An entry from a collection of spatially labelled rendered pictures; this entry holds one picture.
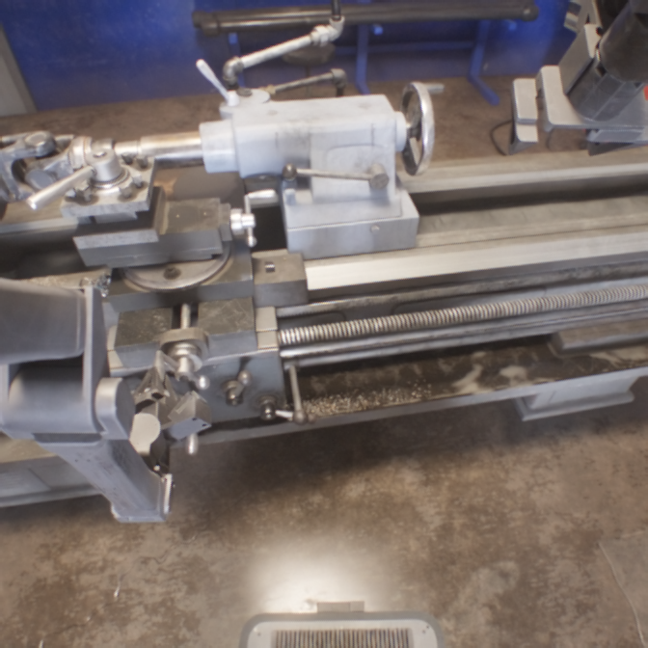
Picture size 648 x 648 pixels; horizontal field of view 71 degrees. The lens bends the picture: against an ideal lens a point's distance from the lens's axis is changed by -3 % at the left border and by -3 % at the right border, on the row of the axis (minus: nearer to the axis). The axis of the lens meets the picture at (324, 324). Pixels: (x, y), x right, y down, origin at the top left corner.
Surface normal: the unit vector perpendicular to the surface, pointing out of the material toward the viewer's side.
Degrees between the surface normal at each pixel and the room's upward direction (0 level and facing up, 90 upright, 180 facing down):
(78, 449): 97
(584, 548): 0
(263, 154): 86
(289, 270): 0
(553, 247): 36
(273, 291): 90
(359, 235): 90
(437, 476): 0
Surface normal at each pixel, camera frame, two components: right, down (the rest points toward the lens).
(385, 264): 0.09, -0.10
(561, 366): 0.00, -0.65
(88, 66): 0.16, 0.74
